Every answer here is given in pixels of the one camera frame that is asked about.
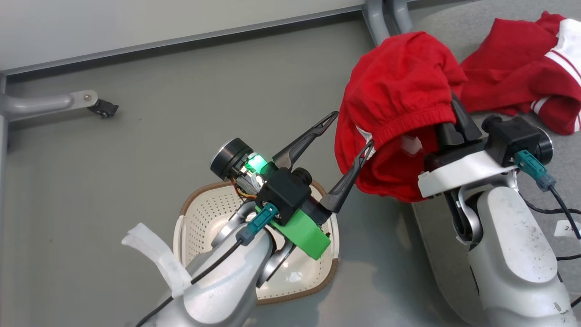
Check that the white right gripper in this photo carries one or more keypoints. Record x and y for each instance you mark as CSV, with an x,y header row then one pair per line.
x,y
458,172

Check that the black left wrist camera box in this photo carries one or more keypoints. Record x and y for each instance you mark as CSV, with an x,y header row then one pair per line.
x,y
283,195

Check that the white paper label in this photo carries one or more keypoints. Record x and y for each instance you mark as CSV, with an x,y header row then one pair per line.
x,y
567,228

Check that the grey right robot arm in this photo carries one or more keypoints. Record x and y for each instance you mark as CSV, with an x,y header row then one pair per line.
x,y
513,254

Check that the red shorts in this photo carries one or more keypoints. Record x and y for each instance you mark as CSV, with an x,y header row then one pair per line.
x,y
395,86

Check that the white tape strip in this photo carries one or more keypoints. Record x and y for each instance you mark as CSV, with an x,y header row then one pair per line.
x,y
159,259

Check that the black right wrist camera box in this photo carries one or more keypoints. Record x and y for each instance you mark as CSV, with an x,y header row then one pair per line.
x,y
513,136

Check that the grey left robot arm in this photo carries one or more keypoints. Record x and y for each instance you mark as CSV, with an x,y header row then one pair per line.
x,y
222,290

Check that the red jersey with white trim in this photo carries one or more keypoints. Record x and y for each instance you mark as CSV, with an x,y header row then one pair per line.
x,y
513,68

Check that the grey fabric seat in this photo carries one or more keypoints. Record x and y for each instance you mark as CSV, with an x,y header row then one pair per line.
x,y
563,181

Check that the black caster wheel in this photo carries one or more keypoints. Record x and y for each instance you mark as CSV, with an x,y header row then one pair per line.
x,y
104,109

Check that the grey metal frame leg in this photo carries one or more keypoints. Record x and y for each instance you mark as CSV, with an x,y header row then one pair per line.
x,y
377,20
41,103
402,16

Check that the white perforated laundry basket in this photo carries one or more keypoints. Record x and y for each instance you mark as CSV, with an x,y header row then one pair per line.
x,y
202,218

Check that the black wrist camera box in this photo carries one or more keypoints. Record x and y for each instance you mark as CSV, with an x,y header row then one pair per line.
x,y
283,195
513,136

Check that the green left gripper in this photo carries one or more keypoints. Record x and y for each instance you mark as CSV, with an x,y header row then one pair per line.
x,y
304,234

